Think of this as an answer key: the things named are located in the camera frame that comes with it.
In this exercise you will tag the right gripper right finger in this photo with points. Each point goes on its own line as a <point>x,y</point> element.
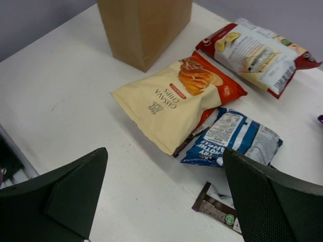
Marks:
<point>272,205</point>

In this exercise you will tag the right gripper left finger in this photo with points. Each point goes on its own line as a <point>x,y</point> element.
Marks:
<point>59,205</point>

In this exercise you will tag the brown M&M's packet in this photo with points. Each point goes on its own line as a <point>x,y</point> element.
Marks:
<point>207,119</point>
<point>219,207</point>

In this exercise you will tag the blue snack bag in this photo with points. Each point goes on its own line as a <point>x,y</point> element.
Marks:
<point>232,129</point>

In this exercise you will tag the purple M&M's packet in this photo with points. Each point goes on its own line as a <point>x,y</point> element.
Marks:
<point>320,119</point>

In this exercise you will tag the cream snack packet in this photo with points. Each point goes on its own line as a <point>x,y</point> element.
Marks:
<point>168,106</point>

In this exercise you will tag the red snack packet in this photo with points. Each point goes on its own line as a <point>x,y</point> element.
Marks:
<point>258,55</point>

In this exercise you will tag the brown paper bag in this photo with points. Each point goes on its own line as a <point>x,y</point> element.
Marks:
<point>138,32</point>

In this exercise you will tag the aluminium mounting rail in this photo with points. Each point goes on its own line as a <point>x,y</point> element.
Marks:
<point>15,167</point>

